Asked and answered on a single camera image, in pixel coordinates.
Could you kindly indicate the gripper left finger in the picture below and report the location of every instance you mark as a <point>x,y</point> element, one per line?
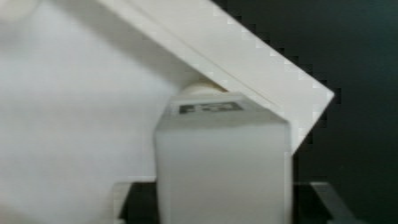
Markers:
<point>136,203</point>

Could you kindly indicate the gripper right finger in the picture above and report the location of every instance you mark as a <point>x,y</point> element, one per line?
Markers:
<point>319,205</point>

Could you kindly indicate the white table leg with tag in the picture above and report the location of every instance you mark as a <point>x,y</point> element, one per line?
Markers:
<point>223,160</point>

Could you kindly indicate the white square table top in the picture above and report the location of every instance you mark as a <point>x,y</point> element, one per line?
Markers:
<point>88,79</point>

